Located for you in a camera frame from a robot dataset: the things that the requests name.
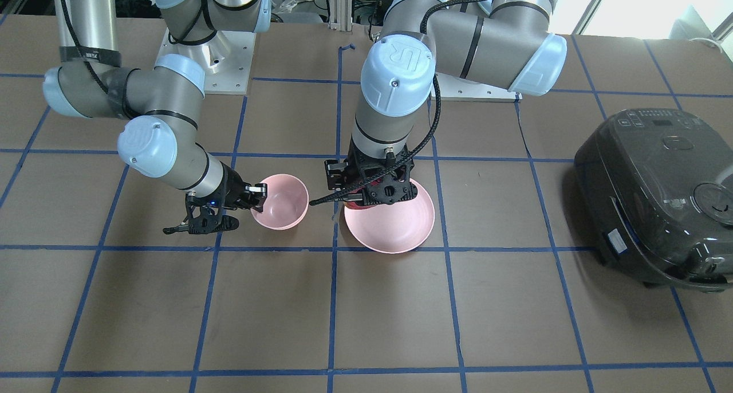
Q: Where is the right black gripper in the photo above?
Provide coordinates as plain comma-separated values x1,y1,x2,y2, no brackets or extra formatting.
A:
163,164,268,235

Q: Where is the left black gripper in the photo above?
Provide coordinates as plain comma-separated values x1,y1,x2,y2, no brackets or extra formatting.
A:
324,143,418,207

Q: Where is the pink bowl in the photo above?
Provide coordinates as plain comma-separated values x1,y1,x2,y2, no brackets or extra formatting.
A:
250,174,309,230

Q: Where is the red apple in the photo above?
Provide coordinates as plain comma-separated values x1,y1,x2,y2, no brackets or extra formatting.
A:
345,186,381,210

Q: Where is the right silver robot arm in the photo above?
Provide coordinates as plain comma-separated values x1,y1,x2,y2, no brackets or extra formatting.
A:
42,0,271,235

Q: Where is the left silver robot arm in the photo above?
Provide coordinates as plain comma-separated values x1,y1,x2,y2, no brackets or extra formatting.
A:
310,0,566,207

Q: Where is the pink plate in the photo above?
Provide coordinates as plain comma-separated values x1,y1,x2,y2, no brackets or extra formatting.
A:
344,178,435,254

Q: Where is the black rice cooker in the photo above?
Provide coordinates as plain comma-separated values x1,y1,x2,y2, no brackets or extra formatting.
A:
574,108,732,292

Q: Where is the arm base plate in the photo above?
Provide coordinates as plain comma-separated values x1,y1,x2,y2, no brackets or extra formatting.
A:
437,73,523,103
155,27,257,95

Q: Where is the aluminium frame post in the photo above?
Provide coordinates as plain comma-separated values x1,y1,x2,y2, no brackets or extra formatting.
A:
328,0,353,33

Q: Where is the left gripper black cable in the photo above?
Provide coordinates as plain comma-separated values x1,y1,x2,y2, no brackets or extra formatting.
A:
309,0,516,206

